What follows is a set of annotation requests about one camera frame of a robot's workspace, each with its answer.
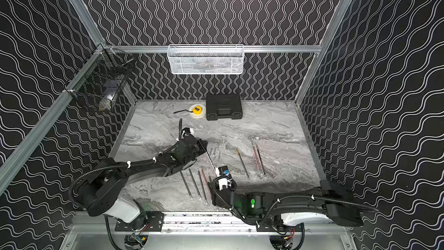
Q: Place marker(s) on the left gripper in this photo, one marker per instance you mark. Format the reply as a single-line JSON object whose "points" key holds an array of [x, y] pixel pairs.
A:
{"points": [[198, 144]]}

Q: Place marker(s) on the yellow white tape measure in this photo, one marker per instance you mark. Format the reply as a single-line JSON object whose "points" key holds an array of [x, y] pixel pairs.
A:
{"points": [[196, 111]]}

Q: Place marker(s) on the white wire mesh basket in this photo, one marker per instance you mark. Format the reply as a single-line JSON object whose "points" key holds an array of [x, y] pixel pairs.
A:
{"points": [[206, 59]]}

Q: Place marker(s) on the black plastic tool case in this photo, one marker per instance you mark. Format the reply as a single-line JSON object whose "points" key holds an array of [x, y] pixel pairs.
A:
{"points": [[224, 106]]}

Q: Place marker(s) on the black wire basket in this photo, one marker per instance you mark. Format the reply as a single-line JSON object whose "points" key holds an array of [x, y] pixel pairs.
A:
{"points": [[104, 81]]}

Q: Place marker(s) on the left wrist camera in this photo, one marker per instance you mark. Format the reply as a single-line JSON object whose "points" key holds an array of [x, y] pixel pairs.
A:
{"points": [[187, 132]]}

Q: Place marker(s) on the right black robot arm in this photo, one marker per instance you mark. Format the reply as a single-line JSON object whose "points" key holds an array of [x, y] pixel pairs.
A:
{"points": [[282, 211]]}

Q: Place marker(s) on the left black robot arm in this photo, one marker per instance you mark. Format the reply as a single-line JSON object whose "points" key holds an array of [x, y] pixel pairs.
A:
{"points": [[98, 191]]}

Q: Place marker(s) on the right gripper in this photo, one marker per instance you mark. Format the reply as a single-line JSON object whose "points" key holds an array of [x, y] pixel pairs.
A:
{"points": [[215, 192]]}

